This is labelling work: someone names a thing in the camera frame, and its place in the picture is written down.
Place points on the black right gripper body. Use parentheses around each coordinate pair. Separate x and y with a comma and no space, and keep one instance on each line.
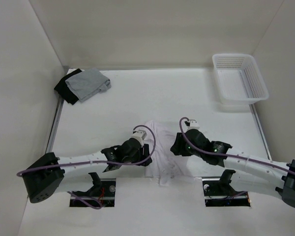
(184,150)

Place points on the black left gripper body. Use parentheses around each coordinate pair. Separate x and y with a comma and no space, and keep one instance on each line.
(139,156)

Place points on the white tank top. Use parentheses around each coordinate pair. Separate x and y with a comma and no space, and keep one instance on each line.
(165,165)

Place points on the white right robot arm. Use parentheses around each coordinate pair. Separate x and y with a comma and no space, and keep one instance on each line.
(242,172)

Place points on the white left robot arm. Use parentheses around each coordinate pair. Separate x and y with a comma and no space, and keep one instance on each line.
(81,175)

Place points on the grey folded tank top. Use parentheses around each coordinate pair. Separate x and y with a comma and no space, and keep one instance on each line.
(88,83)

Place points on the black folded tank top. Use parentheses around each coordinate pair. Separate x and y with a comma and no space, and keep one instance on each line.
(63,90)

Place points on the white plastic basket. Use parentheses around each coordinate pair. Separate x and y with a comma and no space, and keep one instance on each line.
(238,79)

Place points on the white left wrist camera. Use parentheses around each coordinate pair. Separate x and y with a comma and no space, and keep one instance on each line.
(139,135)

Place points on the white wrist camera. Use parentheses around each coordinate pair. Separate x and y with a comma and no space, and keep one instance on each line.
(139,135)
(192,124)

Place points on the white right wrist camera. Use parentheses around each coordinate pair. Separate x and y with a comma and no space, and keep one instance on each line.
(192,124)

